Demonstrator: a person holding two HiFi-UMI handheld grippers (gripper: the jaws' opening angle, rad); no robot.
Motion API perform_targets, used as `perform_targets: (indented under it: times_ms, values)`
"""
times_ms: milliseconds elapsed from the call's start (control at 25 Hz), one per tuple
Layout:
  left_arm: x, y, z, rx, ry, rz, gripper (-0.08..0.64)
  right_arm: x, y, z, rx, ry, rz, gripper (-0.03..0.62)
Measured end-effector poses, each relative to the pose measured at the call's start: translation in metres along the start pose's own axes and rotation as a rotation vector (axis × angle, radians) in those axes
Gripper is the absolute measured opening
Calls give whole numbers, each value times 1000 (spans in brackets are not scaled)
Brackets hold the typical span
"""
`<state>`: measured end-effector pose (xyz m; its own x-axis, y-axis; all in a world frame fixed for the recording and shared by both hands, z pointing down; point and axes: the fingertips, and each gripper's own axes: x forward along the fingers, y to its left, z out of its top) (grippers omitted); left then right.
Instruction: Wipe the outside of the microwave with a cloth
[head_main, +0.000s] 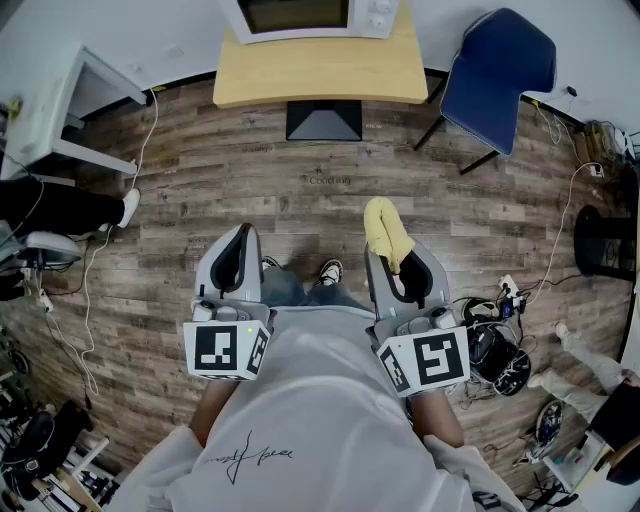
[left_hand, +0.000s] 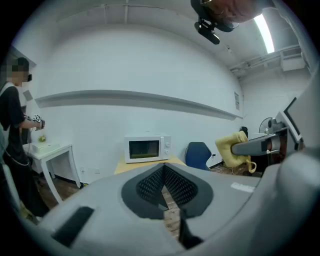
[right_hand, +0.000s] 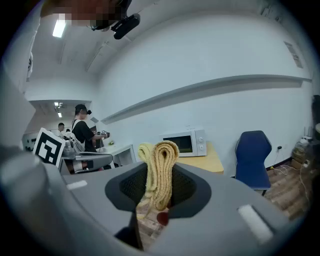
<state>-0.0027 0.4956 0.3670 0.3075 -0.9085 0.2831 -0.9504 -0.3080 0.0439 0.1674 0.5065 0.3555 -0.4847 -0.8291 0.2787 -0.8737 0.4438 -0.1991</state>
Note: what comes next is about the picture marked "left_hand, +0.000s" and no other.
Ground ceiling tube light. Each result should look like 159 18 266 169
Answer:
253 13 276 54

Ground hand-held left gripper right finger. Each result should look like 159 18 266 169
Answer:
162 162 263 256

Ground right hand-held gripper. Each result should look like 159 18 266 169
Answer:
231 96 306 156

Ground blue chair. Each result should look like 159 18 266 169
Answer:
184 141 213 172

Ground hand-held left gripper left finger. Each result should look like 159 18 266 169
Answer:
37 162 187 256

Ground grey office chair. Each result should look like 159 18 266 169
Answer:
0 159 22 216

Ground white floor cable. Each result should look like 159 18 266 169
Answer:
212 165 241 175

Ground white side table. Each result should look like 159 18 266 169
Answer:
23 142 82 205

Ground white ceiling pipes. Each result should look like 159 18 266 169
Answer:
229 53 283 79

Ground white flat box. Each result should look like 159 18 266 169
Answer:
31 142 61 152

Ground black head-mounted camera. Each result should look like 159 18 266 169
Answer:
191 0 236 46

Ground white ceiling vent unit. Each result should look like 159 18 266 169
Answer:
280 46 305 73

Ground white appliance box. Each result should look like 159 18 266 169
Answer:
124 133 172 164

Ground yellow cloth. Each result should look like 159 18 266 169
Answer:
215 131 257 174

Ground standing fan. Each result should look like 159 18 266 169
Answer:
258 116 276 134

